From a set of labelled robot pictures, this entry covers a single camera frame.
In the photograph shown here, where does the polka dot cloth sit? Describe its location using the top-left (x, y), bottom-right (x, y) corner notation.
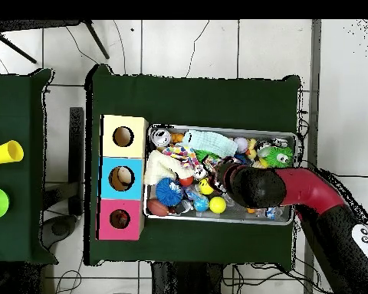
top-left (161, 143), bottom-right (202, 169)

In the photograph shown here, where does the cream knit cloth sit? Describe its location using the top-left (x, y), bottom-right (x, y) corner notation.
top-left (143, 149), bottom-right (195, 187)

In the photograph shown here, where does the blue fuzzy toy with eyes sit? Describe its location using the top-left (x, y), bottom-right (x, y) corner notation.
top-left (155, 177), bottom-right (184, 207)

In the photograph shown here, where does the small yellow duck plush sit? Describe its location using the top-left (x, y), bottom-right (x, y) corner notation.
top-left (246, 138), bottom-right (259, 161)

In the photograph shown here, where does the small tiger plush toy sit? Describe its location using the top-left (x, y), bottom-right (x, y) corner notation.
top-left (113, 212), bottom-right (129, 227)

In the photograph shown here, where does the shallow silver mesh bin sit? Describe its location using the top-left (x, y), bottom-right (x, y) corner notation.
top-left (142, 122), bottom-right (297, 227)

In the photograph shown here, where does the wooden box with three holes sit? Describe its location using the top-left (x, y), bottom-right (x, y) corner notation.
top-left (95, 114), bottom-right (150, 241)

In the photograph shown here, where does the yellow smiley ball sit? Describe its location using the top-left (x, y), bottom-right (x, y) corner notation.
top-left (198, 178), bottom-right (215, 196)

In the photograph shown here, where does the mint green cloth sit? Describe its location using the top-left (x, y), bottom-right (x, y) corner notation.
top-left (181, 129), bottom-right (239, 158)

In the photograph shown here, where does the silver drink can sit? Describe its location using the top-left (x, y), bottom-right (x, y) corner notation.
top-left (150, 127), bottom-right (173, 147)

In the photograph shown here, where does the green fuzzy toy with eyes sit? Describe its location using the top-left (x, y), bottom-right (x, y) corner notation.
top-left (258, 145), bottom-right (294, 168)

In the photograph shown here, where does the black upright board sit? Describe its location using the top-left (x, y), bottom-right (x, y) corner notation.
top-left (68, 106), bottom-right (85, 215)

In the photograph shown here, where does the dark grey floor base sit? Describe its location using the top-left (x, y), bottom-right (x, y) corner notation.
top-left (41, 214), bottom-right (78, 249)

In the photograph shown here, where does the dark green side tablecloth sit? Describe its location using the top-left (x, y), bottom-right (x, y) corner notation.
top-left (0, 67), bottom-right (60, 265)

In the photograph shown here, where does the yellow plastic object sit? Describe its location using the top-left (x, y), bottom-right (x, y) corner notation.
top-left (0, 139), bottom-right (25, 165)

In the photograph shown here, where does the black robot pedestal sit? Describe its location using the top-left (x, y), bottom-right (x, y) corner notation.
top-left (151, 261), bottom-right (225, 294)

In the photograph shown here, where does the black cable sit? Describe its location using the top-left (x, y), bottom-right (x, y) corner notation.
top-left (333, 171), bottom-right (368, 179)

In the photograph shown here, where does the black metal frame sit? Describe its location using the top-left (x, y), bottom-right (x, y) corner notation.
top-left (0, 19), bottom-right (110, 64)

